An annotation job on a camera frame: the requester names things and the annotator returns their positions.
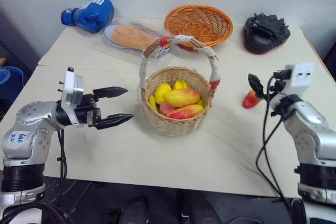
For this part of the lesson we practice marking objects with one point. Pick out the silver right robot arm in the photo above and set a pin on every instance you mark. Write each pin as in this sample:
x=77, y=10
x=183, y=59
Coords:
x=309, y=129

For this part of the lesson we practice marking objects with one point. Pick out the large yellow red toy mango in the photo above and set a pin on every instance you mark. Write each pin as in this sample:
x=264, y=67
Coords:
x=181, y=97

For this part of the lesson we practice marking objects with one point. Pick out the small green yellow toy fruit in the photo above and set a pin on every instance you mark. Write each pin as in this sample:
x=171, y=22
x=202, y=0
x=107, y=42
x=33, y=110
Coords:
x=201, y=103

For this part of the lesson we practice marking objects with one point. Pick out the yellow toy banana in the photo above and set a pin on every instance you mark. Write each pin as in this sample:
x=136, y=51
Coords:
x=152, y=103

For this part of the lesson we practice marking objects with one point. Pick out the white paper tag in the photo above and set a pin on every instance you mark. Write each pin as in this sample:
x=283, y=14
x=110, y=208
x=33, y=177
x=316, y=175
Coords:
x=164, y=51

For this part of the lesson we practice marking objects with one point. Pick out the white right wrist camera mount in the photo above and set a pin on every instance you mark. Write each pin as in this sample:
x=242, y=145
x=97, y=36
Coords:
x=302, y=77

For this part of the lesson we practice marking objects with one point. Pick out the black punch mitt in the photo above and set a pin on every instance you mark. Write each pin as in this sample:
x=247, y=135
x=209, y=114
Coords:
x=265, y=37

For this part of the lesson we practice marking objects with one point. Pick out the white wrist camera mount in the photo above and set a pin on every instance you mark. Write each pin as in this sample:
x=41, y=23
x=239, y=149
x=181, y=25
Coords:
x=72, y=87
x=302, y=77

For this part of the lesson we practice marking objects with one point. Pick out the blue round bin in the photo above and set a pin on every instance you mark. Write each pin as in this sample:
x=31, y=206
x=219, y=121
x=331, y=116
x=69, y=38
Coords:
x=10, y=78

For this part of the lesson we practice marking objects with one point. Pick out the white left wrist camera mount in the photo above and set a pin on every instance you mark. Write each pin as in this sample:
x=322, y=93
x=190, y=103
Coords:
x=72, y=87

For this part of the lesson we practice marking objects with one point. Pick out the pink toy peach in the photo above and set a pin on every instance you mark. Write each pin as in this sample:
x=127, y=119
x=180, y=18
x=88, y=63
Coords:
x=166, y=108

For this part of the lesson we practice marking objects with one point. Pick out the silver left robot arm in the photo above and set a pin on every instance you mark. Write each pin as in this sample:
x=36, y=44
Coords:
x=29, y=119

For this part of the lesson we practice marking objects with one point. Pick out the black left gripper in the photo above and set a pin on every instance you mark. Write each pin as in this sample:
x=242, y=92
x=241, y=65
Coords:
x=88, y=112

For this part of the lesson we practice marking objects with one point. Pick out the blue boxing glove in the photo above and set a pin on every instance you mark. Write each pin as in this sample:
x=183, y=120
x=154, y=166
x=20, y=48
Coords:
x=89, y=16

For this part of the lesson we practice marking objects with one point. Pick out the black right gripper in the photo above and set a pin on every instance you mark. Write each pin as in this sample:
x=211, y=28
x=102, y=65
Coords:
x=279, y=85

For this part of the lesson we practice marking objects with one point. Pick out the orange woven basket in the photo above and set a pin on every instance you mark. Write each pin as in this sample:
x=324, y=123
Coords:
x=199, y=24

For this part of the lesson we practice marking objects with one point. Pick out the yellow toy lemon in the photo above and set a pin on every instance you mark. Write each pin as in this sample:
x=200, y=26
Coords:
x=160, y=93
x=181, y=85

